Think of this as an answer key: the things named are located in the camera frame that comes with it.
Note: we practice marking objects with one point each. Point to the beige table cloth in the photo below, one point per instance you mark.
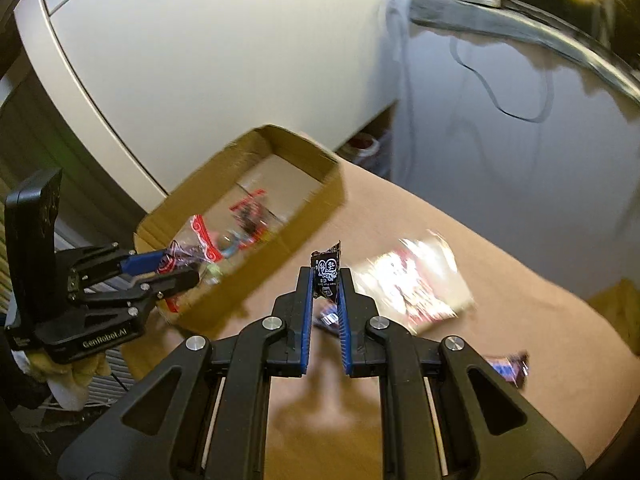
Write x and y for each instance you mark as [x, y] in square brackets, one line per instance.
[500, 310]

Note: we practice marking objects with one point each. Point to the clear red printed snack packet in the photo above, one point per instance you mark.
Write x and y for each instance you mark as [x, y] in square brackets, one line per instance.
[200, 240]

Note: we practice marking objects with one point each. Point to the person's left hand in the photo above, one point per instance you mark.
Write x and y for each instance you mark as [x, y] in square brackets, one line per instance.
[70, 380]

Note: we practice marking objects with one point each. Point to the dark red candy packet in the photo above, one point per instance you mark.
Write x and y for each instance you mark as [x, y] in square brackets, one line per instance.
[250, 215]

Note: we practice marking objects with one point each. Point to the clear wrapped bread packet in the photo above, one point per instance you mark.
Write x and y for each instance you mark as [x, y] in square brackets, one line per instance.
[415, 280]

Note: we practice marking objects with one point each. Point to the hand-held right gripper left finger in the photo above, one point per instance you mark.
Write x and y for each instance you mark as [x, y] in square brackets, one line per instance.
[302, 310]

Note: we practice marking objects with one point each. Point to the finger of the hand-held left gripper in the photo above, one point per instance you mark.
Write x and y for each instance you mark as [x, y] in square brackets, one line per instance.
[170, 282]
[145, 261]

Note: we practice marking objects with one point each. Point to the dark chocolate bar wrapper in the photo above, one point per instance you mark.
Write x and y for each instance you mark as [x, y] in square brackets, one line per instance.
[510, 367]
[327, 320]

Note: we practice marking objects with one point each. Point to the small black snack packet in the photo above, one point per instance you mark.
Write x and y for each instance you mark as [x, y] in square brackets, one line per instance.
[326, 270]

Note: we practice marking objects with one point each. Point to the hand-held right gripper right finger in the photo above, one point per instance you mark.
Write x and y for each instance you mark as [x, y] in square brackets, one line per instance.
[347, 320]

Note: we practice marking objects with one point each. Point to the cardboard box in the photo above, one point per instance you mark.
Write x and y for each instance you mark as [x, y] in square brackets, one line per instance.
[310, 220]

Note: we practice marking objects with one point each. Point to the white cabinet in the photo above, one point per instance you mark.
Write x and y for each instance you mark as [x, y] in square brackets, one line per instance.
[200, 60]

